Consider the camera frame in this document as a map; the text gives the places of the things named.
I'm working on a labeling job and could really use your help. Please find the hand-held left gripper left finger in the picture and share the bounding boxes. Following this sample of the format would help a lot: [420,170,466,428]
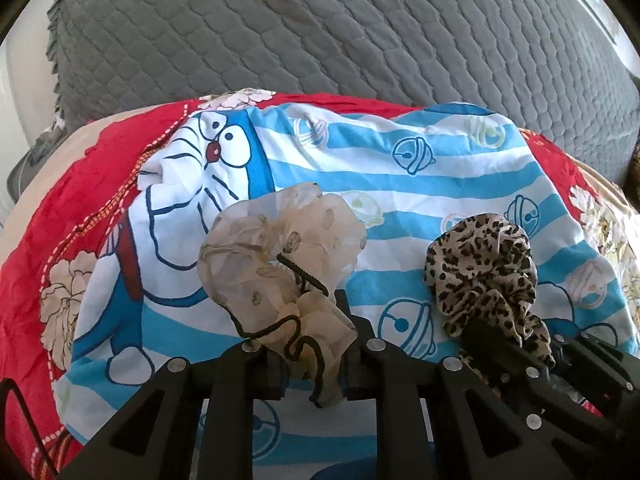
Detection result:
[82,342,292,480]

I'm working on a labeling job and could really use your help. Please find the beige sheer scrunchie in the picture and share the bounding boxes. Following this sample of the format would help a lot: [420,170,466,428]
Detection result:
[196,182,368,408]

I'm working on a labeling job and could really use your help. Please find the blue striped cartoon cloth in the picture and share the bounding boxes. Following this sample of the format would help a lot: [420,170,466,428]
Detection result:
[55,102,640,480]

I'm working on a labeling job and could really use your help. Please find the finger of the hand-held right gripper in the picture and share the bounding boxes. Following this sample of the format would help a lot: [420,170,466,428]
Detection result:
[550,335,640,411]
[460,317,626,461]

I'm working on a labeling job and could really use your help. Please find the red floral blanket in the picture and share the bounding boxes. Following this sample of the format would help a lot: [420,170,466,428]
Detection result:
[0,87,640,480]

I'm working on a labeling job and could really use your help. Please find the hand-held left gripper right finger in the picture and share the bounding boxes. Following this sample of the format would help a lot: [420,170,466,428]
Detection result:
[334,290,576,480]

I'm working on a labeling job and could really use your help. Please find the grey quilted headboard cover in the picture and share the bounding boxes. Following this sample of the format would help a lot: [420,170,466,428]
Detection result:
[47,0,640,171]

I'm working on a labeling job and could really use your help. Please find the leopard print scrunchie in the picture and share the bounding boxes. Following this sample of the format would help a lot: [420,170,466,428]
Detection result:
[424,214,557,386]

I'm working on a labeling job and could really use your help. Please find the grey nightstand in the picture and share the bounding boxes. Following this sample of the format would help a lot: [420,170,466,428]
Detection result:
[6,122,68,197]

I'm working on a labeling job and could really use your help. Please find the black cable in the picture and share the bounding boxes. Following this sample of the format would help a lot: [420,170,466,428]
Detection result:
[0,379,53,468]

